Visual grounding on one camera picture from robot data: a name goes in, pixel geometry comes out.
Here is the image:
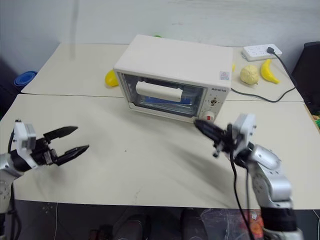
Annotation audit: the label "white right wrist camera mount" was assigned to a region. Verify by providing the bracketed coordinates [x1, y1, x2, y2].
[231, 113, 257, 154]

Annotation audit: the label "green yellow toy pile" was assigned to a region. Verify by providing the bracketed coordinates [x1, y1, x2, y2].
[311, 113, 320, 131]

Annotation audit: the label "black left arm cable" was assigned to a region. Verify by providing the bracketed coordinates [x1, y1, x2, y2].
[7, 129, 16, 154]

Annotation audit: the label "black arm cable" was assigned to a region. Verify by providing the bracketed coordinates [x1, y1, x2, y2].
[7, 129, 16, 154]
[228, 147, 256, 240]

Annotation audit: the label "blue plastic bowl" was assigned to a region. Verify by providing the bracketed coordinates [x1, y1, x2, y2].
[13, 70, 39, 88]

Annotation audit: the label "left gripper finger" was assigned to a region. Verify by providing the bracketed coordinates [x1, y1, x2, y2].
[43, 126, 79, 145]
[53, 144, 90, 166]

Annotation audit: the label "black chair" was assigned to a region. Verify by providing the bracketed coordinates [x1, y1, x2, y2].
[290, 41, 320, 114]

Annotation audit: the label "glass toaster oven door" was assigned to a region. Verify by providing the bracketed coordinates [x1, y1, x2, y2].
[117, 71, 208, 118]

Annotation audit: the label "yellow toy banana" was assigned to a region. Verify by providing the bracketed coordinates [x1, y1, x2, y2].
[260, 58, 282, 85]

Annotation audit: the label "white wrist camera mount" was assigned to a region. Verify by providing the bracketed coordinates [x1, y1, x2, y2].
[231, 113, 257, 154]
[13, 119, 38, 169]

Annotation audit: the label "white power strip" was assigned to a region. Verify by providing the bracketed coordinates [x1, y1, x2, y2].
[241, 44, 284, 62]

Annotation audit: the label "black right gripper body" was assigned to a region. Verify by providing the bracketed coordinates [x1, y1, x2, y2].
[212, 123, 241, 158]

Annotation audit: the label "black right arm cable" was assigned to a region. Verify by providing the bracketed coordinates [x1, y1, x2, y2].
[228, 147, 256, 240]

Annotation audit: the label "black oven power cable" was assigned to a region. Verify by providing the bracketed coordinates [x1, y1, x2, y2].
[230, 51, 297, 104]

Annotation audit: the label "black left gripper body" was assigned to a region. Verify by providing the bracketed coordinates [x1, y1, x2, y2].
[31, 136, 60, 166]

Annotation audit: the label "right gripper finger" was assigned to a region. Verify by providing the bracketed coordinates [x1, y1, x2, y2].
[199, 127, 222, 146]
[194, 119, 227, 138]

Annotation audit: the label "yellow toy pepper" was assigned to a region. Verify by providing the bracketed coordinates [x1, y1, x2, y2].
[104, 69, 120, 88]

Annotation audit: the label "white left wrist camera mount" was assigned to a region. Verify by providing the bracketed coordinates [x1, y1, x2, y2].
[13, 119, 38, 169]

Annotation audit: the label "cream white toaster oven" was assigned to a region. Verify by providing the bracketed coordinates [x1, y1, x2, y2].
[112, 34, 234, 124]

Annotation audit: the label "white oven door handle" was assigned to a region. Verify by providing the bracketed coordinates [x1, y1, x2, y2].
[134, 81, 184, 102]

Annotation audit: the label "pale yellow round fruit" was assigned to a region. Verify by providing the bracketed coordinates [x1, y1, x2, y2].
[239, 64, 260, 87]

